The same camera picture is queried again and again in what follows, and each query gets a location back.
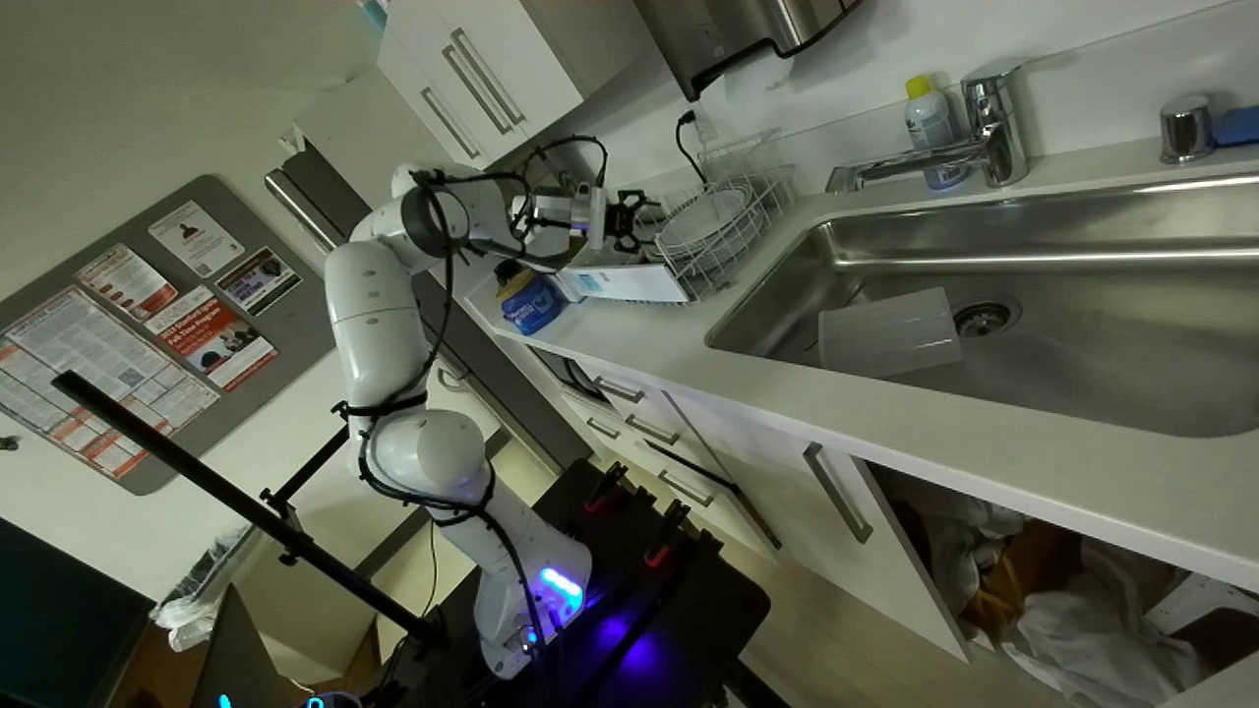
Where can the white lower cabinet drawers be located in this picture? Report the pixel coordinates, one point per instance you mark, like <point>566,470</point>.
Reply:
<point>792,497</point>

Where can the translucent plastic container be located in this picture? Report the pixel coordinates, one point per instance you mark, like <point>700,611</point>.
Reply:
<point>890,336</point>

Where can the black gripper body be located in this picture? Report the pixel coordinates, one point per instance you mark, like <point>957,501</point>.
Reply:
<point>595,218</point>

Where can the white wire dish rack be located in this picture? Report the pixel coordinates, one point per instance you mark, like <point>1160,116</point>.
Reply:
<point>708,268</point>

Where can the dish soap bottle yellow cap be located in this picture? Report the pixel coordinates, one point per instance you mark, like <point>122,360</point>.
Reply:
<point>932,132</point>

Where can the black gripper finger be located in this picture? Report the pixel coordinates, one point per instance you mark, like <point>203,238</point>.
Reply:
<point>645,205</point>
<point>645,238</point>

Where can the chrome sink faucet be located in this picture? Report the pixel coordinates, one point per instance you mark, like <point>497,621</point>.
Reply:
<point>988,122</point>

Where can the grey notice board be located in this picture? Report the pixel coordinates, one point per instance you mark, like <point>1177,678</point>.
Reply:
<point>191,318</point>

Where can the white upper cabinet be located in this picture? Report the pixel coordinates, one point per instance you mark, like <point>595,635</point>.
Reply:
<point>489,75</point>

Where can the black camera stand pole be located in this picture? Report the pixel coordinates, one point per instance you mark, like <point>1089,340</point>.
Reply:
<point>243,507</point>

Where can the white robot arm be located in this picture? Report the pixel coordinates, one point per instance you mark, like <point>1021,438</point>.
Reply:
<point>531,575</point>

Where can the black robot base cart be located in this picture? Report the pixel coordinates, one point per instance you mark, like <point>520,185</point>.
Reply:
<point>662,626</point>

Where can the steel paper towel dispenser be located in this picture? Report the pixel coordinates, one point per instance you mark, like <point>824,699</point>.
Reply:
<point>705,37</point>

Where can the stainless steel sink basin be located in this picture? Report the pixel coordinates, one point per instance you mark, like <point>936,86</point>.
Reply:
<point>1130,306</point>

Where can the white dotted rim plate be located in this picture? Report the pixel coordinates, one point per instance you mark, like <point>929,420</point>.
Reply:
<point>696,221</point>

